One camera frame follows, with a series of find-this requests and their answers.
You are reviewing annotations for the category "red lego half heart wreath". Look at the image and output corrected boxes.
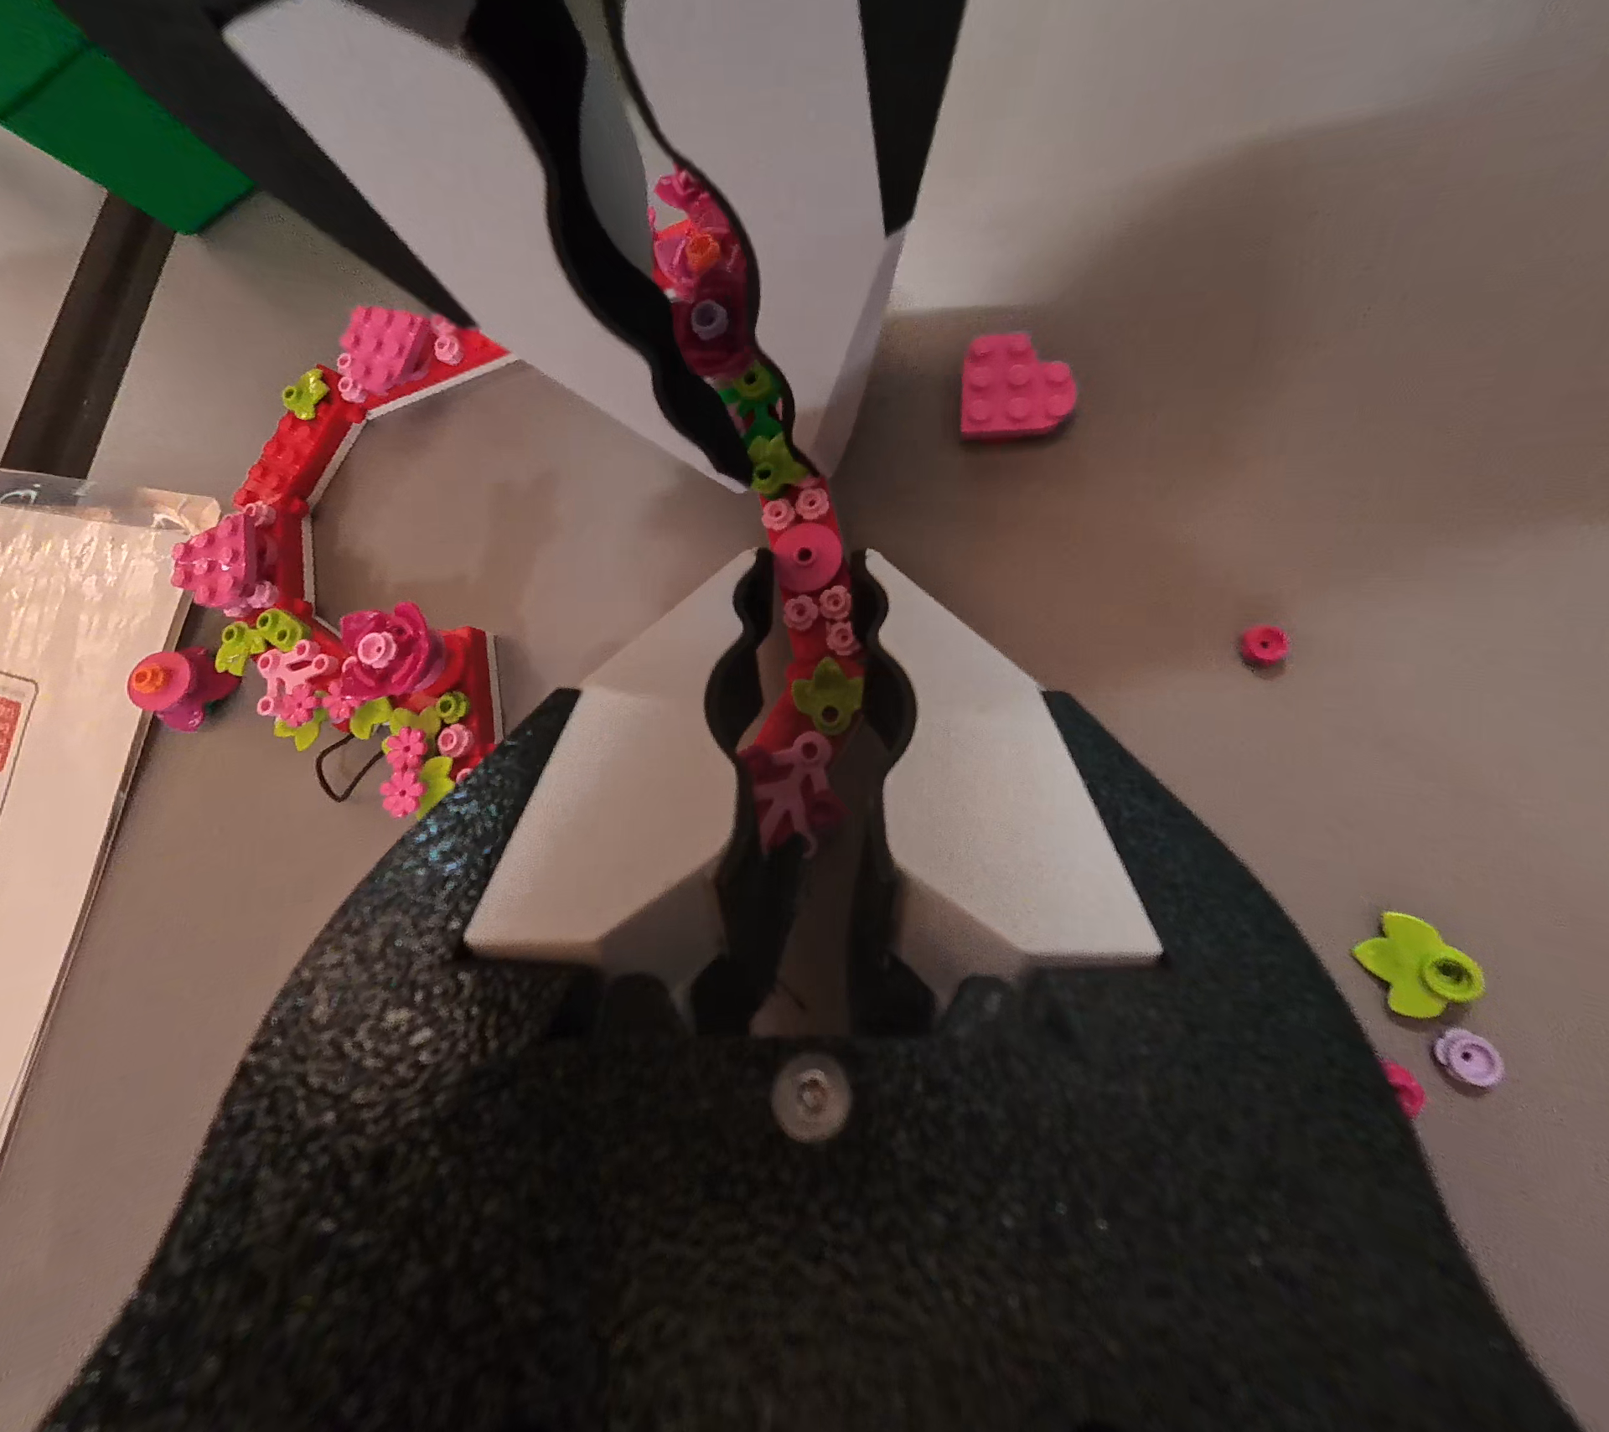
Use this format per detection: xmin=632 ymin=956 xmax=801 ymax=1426
xmin=128 ymin=303 xmax=518 ymax=820

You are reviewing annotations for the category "green storage box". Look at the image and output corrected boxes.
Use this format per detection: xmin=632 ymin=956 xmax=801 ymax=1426
xmin=0 ymin=0 xmax=632 ymax=238

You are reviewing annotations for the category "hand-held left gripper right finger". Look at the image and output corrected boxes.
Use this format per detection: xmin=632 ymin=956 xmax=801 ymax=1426
xmin=846 ymin=549 xmax=1167 ymax=1009

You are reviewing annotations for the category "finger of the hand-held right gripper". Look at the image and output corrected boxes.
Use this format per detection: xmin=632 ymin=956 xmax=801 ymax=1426
xmin=598 ymin=0 xmax=911 ymax=482
xmin=226 ymin=0 xmax=764 ymax=490

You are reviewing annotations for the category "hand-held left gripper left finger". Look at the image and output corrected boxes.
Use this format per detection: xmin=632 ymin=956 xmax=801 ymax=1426
xmin=463 ymin=549 xmax=785 ymax=1019

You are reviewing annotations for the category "pink lego heart plate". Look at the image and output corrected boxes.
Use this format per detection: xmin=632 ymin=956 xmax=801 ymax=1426
xmin=960 ymin=331 xmax=1080 ymax=444

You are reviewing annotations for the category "white instruction booklet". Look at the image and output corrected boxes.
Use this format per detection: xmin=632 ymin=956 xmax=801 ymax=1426
xmin=0 ymin=470 xmax=223 ymax=1159

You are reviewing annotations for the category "lime green lego leaf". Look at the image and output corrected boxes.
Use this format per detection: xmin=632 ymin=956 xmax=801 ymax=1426
xmin=1353 ymin=908 xmax=1487 ymax=1017

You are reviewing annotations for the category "lavender round lego flower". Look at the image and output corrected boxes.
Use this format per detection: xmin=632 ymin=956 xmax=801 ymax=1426
xmin=1431 ymin=1026 xmax=1506 ymax=1093

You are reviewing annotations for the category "red lego strip with flowers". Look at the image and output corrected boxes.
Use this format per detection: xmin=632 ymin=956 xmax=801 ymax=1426
xmin=646 ymin=169 xmax=888 ymax=863

